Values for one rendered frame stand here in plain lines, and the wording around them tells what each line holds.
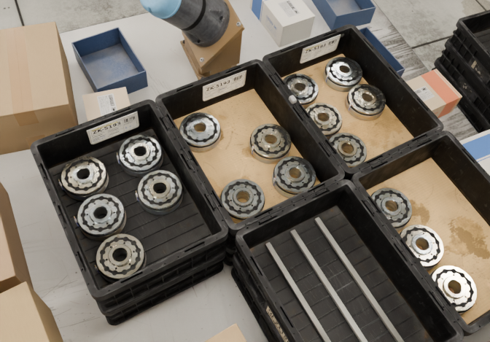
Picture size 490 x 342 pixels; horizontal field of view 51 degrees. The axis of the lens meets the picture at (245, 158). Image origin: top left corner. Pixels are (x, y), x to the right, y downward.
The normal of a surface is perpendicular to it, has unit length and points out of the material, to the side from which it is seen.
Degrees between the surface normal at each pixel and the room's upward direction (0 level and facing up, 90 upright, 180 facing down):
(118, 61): 0
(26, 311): 0
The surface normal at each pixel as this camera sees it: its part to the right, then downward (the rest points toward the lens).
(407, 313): 0.07, -0.53
